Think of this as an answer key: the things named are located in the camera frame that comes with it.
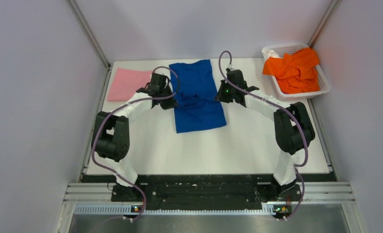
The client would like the blue t shirt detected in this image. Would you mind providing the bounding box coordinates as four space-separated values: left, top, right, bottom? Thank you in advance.
169 59 226 133

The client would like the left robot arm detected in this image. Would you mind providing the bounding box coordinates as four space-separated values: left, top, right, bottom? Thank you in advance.
91 73 180 203

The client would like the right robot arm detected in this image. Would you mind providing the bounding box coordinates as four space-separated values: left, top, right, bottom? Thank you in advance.
215 68 316 202

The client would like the folded pink t shirt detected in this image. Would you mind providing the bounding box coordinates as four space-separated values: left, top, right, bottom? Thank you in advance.
106 68 152 102

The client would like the white plastic laundry basket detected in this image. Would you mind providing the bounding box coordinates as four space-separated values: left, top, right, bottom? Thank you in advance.
262 43 330 101

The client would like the orange t shirt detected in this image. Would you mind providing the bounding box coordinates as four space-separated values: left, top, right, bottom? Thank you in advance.
263 47 320 94

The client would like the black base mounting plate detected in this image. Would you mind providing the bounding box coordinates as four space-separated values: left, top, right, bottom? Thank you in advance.
81 173 336 211

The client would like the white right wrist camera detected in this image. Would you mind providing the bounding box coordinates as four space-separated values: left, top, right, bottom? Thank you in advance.
226 64 238 72

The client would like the aluminium frame rail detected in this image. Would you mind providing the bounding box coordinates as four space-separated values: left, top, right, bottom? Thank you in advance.
66 0 111 69

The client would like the white slotted cable duct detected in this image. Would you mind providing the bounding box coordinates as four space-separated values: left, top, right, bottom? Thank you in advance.
74 204 288 216

